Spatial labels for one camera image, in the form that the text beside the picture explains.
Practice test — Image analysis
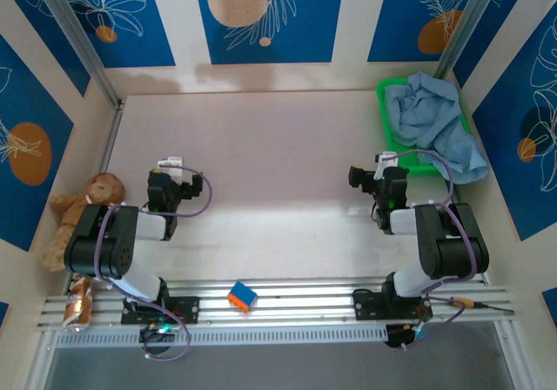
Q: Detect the light blue long sleeve shirt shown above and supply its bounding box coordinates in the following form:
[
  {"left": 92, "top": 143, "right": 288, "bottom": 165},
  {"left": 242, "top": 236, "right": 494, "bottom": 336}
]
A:
[{"left": 385, "top": 71, "right": 489, "bottom": 185}]

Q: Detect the brown teddy bear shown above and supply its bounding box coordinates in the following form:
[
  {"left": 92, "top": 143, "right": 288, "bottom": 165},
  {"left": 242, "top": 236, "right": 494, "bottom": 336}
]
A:
[{"left": 42, "top": 172, "right": 127, "bottom": 272}]

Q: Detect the green plastic basket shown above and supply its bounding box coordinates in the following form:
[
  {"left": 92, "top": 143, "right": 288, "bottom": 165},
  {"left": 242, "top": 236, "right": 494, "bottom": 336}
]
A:
[{"left": 376, "top": 77, "right": 475, "bottom": 177}]

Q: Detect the blue and orange block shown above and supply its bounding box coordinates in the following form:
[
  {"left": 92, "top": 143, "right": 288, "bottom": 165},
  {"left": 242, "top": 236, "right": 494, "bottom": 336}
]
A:
[{"left": 227, "top": 280, "right": 257, "bottom": 313}]

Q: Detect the black controller board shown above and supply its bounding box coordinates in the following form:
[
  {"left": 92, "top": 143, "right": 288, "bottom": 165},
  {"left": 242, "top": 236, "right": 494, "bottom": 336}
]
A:
[
  {"left": 385, "top": 323, "right": 426, "bottom": 350},
  {"left": 138, "top": 322, "right": 180, "bottom": 344}
]

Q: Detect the orange drink can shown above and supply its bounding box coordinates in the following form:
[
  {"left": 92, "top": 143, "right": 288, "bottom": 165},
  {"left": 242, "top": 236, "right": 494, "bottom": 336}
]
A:
[{"left": 63, "top": 274, "right": 93, "bottom": 333}]

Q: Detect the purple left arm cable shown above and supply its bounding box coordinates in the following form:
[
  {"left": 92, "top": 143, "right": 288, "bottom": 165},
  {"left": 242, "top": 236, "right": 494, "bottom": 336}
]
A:
[{"left": 94, "top": 165, "right": 214, "bottom": 361}]

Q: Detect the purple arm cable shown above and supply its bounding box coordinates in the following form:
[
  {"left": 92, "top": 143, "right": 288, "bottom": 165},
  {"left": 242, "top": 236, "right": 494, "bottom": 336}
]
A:
[
  {"left": 94, "top": 165, "right": 214, "bottom": 361},
  {"left": 382, "top": 149, "right": 478, "bottom": 350}
]

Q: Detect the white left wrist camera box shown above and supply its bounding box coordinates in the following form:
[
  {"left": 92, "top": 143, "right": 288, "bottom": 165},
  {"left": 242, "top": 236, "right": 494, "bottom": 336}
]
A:
[{"left": 157, "top": 156, "right": 185, "bottom": 178}]

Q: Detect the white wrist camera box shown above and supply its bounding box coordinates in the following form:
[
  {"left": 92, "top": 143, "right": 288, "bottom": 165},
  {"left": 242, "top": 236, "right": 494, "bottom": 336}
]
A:
[
  {"left": 157, "top": 156, "right": 185, "bottom": 178},
  {"left": 375, "top": 152, "right": 398, "bottom": 178}
]

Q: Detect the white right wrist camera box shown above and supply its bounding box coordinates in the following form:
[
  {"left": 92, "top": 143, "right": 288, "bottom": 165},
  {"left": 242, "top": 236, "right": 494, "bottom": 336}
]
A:
[{"left": 375, "top": 152, "right": 398, "bottom": 178}]

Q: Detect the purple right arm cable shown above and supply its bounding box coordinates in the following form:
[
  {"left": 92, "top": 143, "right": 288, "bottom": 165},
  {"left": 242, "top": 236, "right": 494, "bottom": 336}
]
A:
[{"left": 382, "top": 149, "right": 478, "bottom": 350}]

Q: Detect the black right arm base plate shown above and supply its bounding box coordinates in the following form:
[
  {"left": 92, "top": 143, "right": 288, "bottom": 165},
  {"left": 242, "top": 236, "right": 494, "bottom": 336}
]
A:
[{"left": 352, "top": 288, "right": 433, "bottom": 321}]

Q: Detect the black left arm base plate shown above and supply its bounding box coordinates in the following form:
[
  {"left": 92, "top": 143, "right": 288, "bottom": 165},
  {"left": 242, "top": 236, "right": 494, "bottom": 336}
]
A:
[{"left": 120, "top": 296, "right": 201, "bottom": 325}]

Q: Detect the orange handled screwdriver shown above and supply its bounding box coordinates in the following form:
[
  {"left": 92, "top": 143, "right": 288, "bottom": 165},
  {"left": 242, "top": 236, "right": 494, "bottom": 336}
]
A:
[{"left": 449, "top": 296, "right": 514, "bottom": 313}]

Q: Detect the aluminium rail frame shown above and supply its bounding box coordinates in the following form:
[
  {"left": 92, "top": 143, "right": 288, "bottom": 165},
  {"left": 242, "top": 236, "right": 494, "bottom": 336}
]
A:
[{"left": 37, "top": 276, "right": 515, "bottom": 333}]

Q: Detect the aluminium corner post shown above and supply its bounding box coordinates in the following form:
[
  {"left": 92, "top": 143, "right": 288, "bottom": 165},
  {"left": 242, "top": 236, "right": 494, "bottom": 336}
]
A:
[
  {"left": 32, "top": 0, "right": 124, "bottom": 108},
  {"left": 434, "top": 0, "right": 501, "bottom": 82}
]

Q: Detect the white slotted cable duct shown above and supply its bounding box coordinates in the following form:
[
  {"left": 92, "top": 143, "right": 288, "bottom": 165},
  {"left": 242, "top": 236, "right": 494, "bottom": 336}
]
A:
[{"left": 55, "top": 325, "right": 389, "bottom": 348}]

